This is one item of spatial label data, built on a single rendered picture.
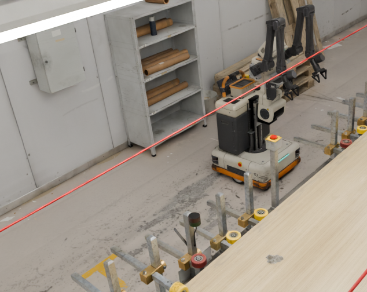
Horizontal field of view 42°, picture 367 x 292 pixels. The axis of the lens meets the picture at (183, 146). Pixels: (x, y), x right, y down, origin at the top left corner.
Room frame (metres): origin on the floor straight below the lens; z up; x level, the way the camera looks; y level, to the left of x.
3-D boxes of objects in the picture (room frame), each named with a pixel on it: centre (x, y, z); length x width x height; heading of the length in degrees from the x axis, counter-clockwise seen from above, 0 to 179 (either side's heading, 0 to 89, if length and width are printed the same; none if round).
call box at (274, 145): (2.47, -0.54, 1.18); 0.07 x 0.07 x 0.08; 42
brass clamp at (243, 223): (2.28, -0.33, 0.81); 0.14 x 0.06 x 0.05; 132
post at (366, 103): (3.31, -1.45, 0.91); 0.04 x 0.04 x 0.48; 42
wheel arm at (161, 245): (2.02, 0.13, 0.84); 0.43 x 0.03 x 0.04; 42
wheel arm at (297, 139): (3.01, -1.00, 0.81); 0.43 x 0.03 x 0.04; 42
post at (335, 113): (2.97, -1.08, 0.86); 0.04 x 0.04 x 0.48; 42
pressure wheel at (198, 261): (1.87, 0.00, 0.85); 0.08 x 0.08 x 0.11
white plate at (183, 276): (2.00, 0.02, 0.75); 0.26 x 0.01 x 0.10; 132
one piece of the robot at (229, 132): (4.15, -0.64, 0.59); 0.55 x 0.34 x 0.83; 132
